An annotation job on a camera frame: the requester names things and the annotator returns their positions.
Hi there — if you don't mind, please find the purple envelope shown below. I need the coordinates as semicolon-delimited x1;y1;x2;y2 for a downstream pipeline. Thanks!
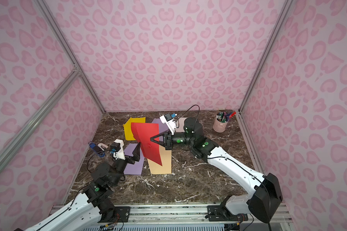
151;118;168;136
124;143;145;175

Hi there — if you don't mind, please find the red envelope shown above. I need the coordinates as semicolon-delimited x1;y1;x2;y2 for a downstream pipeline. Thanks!
131;123;162;165

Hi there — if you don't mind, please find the beige envelope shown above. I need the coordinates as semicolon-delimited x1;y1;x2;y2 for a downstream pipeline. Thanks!
147;146;172;175

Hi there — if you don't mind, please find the yellow envelope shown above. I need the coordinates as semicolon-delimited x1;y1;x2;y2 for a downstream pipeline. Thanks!
123;117;146;141

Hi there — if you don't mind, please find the white envelope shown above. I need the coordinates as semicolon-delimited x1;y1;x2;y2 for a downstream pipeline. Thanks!
175;117;187;132

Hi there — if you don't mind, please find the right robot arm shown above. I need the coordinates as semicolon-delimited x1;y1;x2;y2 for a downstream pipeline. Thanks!
150;114;283;223

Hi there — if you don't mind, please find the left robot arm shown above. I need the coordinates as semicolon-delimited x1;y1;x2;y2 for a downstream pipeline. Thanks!
29;140;141;231

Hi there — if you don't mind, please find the blue stapler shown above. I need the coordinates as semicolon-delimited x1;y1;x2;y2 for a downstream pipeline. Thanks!
88;141;108;157

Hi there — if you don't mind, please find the pink pen cup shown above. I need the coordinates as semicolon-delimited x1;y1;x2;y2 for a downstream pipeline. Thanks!
213;115;228;133

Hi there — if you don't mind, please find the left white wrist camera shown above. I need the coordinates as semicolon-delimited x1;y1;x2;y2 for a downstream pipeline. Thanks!
109;139;125;161

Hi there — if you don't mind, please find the aluminium front rail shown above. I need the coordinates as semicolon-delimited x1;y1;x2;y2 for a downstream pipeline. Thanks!
37;202;261;231

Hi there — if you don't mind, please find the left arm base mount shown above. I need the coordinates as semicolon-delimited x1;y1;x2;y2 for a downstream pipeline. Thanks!
97;198;131;223

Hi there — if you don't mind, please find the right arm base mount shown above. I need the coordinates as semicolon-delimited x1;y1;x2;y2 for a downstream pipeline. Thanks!
205;202;249;223

